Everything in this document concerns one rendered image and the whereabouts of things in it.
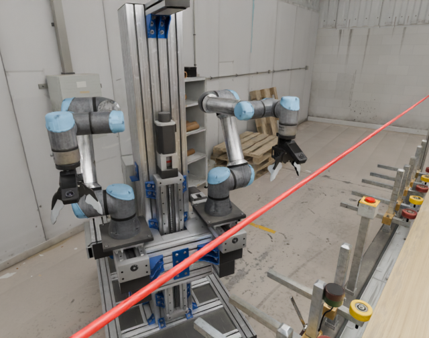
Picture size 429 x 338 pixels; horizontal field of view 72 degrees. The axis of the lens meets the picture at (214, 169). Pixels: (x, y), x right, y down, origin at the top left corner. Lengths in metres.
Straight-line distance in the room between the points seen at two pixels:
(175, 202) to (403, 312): 1.09
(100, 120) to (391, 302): 1.31
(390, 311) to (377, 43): 7.72
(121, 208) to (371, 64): 7.93
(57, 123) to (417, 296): 1.49
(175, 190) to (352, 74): 7.66
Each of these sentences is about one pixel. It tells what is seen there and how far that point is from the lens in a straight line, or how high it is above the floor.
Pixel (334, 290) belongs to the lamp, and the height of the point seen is 1.11.
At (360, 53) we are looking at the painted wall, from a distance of 8.78.
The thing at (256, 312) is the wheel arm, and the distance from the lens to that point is 1.34.
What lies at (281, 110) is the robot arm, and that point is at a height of 1.62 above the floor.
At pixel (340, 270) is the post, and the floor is 1.01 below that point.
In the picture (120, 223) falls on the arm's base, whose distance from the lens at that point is 1.43.
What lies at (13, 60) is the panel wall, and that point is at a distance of 3.04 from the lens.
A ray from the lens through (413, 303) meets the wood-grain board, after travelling 1.53.
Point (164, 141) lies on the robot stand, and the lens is 1.43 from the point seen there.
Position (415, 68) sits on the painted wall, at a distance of 8.64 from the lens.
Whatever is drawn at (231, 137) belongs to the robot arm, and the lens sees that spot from 1.59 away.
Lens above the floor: 1.84
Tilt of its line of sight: 21 degrees down
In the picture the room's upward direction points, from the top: straight up
